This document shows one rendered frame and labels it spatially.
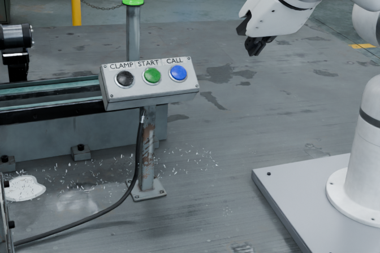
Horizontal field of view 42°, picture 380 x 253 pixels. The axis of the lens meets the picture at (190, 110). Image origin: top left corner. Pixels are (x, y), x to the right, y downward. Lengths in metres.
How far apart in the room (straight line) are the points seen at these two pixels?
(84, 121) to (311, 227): 0.53
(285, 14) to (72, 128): 0.56
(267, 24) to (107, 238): 0.47
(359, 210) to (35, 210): 0.62
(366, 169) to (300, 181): 0.16
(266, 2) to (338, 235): 0.45
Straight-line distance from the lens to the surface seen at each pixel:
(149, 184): 1.02
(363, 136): 0.96
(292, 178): 1.08
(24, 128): 1.10
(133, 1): 1.41
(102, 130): 1.14
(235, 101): 1.41
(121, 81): 0.86
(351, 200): 1.03
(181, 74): 0.89
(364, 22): 0.90
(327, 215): 1.00
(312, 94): 1.53
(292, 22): 0.81
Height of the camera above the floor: 1.43
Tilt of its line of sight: 28 degrees down
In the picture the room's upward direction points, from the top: 4 degrees clockwise
